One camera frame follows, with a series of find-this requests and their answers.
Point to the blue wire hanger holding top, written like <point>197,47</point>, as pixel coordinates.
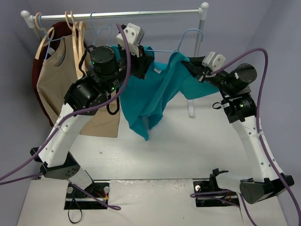
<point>53,42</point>

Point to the wooden hanger far left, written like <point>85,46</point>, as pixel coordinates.
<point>46,40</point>

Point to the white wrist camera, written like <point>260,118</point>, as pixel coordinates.
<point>134,35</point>
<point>213,61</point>

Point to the wooden hanger middle pair front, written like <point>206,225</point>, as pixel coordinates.
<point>80,26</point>

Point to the beige tank top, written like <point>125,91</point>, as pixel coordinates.
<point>58,73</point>

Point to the blue wire hanger free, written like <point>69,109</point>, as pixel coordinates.
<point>96,32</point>
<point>181,42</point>

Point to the teal t shirt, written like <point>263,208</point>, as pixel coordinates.
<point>144,100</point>

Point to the wooden hanger pair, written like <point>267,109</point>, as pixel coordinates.
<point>80,26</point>
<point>74,44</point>

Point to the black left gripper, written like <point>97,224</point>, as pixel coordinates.
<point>146,62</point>

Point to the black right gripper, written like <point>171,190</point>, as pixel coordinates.
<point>196,68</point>

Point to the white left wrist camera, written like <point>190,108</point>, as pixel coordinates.
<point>134,35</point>

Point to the dark red garment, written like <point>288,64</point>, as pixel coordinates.
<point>61,30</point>

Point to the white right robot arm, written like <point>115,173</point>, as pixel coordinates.
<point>267,177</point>

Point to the wooden hanger middle pair back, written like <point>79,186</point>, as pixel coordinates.
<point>74,44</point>

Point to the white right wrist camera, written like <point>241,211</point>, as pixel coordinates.
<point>213,61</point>

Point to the metal clothes rack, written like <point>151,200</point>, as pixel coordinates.
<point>201,11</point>

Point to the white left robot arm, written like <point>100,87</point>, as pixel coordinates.
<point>101,84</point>

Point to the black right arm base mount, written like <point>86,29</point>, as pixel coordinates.
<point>208,194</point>

